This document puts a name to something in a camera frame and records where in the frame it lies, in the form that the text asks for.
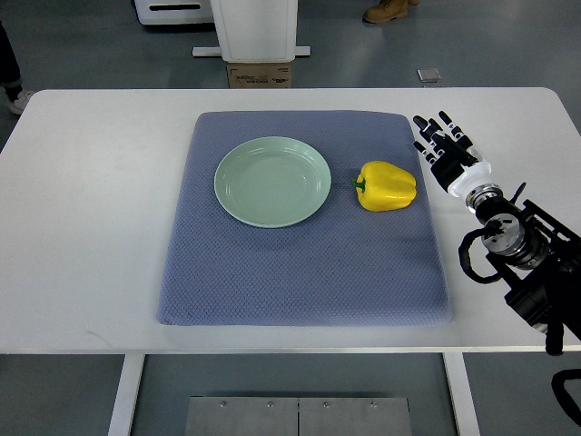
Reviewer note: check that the left white table leg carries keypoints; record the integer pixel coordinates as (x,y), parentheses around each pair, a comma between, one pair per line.
(127,393)

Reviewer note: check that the brown cardboard box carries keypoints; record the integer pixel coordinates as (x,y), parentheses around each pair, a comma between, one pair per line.
(259,75)

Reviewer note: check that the metal base plate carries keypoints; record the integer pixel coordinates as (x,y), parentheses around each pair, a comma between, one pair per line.
(298,416)

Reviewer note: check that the grey floor plate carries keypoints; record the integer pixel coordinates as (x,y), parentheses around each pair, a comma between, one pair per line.
(429,75)

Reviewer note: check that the light green plate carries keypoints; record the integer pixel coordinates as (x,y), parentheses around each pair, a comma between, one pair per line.
(272,182)

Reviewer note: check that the person leg with white sneaker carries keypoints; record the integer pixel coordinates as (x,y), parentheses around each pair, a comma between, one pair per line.
(11,79)

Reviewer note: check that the tan work boot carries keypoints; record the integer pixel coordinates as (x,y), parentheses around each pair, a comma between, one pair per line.
(387,10)

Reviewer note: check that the blue textured mat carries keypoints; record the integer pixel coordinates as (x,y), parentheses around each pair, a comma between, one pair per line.
(343,266)

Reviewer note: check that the white cabinet with slot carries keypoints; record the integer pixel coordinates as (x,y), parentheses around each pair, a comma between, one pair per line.
(175,12)

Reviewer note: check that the yellow bell pepper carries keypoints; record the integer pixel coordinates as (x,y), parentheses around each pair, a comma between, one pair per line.
(383,186)

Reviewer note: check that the white pedestal base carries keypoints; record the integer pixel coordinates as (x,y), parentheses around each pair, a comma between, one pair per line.
(255,32)

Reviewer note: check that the white table leg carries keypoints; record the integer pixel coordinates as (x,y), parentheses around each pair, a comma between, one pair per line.
(460,394)
(127,393)

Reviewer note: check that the right white table leg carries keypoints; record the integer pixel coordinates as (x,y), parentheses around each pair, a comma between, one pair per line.
(460,394)

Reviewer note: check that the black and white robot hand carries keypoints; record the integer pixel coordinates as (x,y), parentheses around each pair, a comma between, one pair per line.
(455,162)

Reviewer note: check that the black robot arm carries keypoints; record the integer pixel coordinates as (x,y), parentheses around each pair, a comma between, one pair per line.
(533,253)

